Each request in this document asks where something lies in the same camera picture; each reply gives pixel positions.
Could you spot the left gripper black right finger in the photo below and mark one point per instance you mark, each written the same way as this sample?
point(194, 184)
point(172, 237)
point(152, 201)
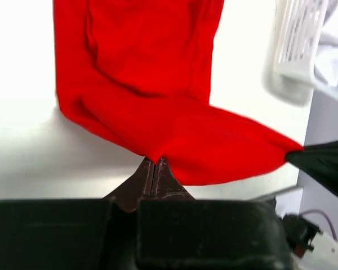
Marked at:
point(175, 231)

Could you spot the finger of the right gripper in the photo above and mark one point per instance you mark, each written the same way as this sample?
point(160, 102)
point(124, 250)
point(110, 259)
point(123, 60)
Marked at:
point(320, 162)

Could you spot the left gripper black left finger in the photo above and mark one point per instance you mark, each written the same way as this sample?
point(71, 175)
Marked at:
point(74, 233)

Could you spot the red t shirt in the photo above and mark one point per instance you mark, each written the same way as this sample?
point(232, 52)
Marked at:
point(138, 74)

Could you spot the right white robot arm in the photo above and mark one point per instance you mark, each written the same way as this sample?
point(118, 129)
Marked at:
point(311, 247)

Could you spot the white t shirt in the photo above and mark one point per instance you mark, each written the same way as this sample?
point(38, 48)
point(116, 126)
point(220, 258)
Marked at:
point(326, 59)

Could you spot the white plastic basket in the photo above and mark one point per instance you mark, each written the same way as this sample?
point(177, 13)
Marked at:
point(297, 29)

